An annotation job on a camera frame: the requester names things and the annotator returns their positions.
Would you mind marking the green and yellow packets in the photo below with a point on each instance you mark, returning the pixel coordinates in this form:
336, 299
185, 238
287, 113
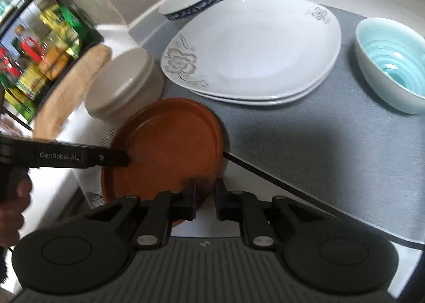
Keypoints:
63, 24

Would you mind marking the black metal rack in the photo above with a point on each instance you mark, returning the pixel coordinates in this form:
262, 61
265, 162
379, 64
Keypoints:
94, 35

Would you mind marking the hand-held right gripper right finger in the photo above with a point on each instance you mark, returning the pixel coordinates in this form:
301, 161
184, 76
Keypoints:
223, 203

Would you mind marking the white floral square plate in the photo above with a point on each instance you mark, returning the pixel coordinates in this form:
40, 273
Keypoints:
252, 47
259, 101

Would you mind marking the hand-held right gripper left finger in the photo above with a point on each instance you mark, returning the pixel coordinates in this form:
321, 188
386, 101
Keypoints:
188, 201

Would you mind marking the white printed cloth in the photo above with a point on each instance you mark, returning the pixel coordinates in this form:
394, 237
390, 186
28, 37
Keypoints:
89, 186

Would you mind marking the person's left hand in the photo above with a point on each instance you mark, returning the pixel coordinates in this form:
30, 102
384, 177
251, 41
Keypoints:
13, 220

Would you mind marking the dark bottle with red cap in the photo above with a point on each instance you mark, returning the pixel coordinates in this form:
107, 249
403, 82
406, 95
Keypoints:
8, 62

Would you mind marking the bottle with yellow label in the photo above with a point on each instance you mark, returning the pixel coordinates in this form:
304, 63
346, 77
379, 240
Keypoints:
31, 83

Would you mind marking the grey mat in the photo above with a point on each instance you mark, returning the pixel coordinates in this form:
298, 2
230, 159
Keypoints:
298, 143

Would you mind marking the brown round plate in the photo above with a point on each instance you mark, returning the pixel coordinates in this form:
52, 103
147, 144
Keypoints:
166, 137

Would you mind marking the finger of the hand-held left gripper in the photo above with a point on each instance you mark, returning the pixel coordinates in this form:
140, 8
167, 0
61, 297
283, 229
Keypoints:
109, 158

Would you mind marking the cream ceramic bowl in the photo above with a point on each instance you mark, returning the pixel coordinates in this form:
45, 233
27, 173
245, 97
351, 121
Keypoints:
123, 83

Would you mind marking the round wooden cutting board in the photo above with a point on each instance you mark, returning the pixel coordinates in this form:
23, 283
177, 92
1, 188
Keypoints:
63, 97

